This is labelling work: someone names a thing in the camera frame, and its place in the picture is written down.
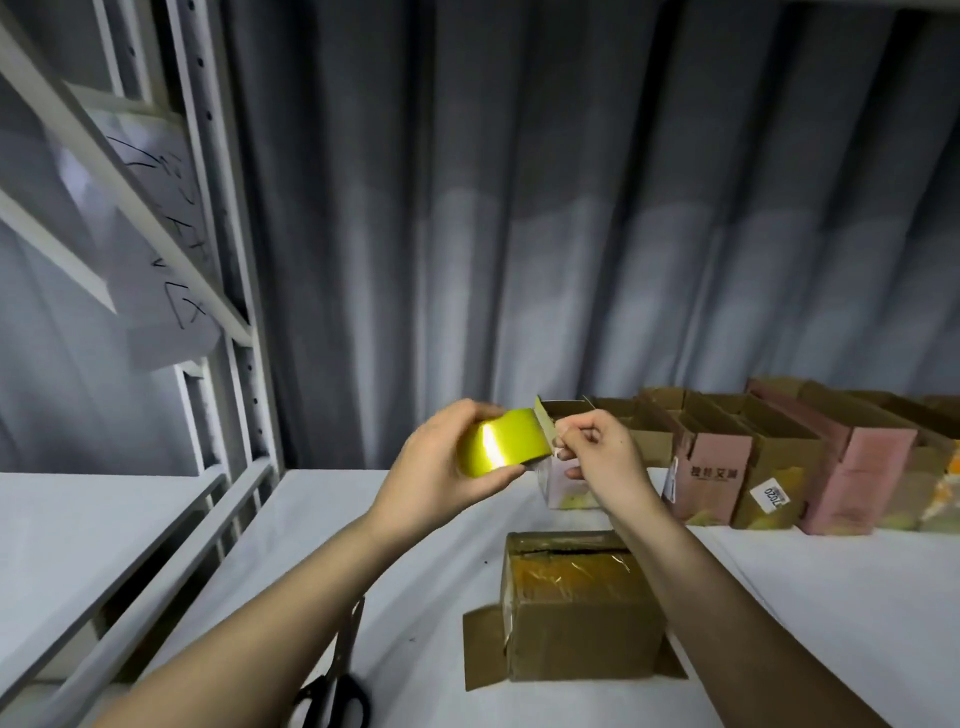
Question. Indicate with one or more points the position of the yellow tape roll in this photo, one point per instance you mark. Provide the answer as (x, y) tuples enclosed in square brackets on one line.
[(503, 443)]

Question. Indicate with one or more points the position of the person's left hand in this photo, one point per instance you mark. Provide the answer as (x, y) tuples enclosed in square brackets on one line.
[(428, 473)]

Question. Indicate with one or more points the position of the white metal shelf rack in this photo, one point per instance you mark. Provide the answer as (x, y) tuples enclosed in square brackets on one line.
[(225, 300)]

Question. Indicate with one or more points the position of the pink and yellow printed box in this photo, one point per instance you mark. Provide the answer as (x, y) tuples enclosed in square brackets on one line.
[(567, 489)]

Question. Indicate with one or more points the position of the person's right forearm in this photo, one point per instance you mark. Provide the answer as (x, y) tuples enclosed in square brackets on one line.
[(750, 623)]

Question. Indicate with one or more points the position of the orange and white carton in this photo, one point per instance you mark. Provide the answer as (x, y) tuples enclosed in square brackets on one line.
[(950, 495)]

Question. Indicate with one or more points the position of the brown box with 7020 sticker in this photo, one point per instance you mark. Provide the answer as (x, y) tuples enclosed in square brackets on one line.
[(780, 465)]

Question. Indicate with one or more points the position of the handwritten paper sheet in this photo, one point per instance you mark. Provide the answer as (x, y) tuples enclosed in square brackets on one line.
[(165, 308), (158, 180)]

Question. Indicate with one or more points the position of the person's left forearm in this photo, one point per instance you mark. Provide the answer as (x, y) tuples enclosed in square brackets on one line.
[(240, 645)]

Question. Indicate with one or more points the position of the black scissors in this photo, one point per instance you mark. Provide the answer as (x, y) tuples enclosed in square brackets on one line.
[(338, 702)]

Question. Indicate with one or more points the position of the small brown labelled carton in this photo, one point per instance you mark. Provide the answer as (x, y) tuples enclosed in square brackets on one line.
[(923, 480)]

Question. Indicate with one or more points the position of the taped brown cardboard box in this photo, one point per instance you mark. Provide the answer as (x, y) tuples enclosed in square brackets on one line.
[(578, 615)]

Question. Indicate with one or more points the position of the pink lettered cardboard box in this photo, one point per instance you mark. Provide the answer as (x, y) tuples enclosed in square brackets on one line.
[(855, 473), (713, 480)]

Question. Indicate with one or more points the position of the brown box with white label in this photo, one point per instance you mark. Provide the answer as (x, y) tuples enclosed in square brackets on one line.
[(648, 435)]

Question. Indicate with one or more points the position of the person's right hand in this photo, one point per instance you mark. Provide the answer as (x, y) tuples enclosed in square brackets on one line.
[(608, 458)]

